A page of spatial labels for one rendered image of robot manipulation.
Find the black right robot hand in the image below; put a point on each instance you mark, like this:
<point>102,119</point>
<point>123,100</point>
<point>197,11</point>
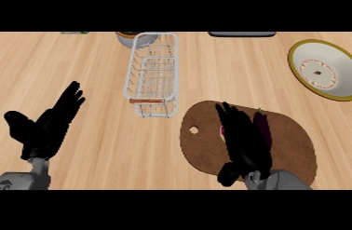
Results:
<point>244,140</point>

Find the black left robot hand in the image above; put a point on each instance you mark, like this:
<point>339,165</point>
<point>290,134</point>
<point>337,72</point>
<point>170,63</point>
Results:
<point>50,128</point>

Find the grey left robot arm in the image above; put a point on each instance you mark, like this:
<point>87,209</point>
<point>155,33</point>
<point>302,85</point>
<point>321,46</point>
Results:
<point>27,177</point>

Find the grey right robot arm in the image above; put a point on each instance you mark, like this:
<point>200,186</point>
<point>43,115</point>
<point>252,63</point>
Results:
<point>277,180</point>

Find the pink cupcake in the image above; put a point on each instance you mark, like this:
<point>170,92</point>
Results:
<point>222,131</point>

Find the brown wooden cutting board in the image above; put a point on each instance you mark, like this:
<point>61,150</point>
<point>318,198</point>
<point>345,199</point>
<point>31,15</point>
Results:
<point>201,146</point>

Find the dark purple eggplant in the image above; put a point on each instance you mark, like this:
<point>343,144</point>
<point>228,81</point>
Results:
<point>263,128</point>

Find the white bowl with yellow rim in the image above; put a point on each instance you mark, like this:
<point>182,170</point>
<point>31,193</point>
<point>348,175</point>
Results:
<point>323,69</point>

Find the small grey and green object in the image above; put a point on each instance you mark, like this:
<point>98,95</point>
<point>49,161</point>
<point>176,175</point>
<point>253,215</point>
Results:
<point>76,32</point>

